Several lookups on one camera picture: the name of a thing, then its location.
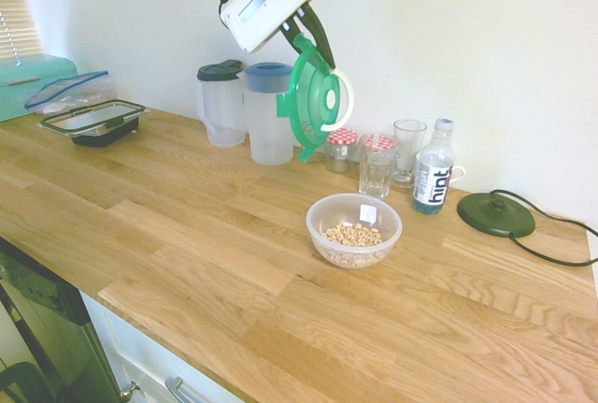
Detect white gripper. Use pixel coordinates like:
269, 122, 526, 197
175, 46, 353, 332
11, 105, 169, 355
221, 0, 346, 70

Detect green round container lid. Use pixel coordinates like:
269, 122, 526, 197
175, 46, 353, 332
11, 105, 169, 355
275, 32, 355, 163

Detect clear pitcher with blue lid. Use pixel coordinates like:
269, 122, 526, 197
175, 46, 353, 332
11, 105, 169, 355
241, 62, 296, 166

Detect clear pitcher with dark lid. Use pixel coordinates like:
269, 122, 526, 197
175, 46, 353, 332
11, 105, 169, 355
195, 59, 248, 148

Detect clear plastic food bowl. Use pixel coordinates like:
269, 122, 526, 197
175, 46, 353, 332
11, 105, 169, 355
305, 193, 404, 271

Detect rectangular container with clear lid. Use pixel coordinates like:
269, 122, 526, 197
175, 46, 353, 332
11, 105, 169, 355
39, 98, 148, 148

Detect tall footed drinking glass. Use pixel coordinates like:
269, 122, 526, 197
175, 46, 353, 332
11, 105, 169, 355
392, 119, 429, 190

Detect faceted glass tumbler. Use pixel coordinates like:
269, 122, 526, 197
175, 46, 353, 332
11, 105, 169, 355
358, 135, 402, 200

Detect hint water bottle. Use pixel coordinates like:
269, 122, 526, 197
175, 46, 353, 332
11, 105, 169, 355
411, 117, 457, 216

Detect cereal rings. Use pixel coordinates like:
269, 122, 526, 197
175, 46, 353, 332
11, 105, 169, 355
319, 222, 385, 269

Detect dark round kettle base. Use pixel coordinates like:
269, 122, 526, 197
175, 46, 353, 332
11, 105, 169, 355
456, 191, 536, 239

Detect window blind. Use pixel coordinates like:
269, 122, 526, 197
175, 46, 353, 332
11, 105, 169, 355
0, 0, 44, 61

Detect teal bread box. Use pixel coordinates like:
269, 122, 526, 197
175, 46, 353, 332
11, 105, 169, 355
0, 53, 88, 123

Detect white cabinet drawer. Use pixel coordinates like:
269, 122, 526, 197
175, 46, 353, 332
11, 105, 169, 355
78, 290, 244, 403

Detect dark steel dishwasher front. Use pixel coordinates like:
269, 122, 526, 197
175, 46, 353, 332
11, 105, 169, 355
0, 237, 124, 403

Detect silver cabinet knob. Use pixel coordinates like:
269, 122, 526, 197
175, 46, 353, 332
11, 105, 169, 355
118, 380, 141, 401

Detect dark kettle base cord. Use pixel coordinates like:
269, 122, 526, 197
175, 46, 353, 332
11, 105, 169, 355
490, 189, 598, 266

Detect silver drawer handle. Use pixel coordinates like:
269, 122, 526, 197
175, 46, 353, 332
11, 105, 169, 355
164, 375, 221, 403

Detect dark curved chair frame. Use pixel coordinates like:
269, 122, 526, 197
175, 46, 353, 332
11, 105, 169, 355
0, 360, 58, 403

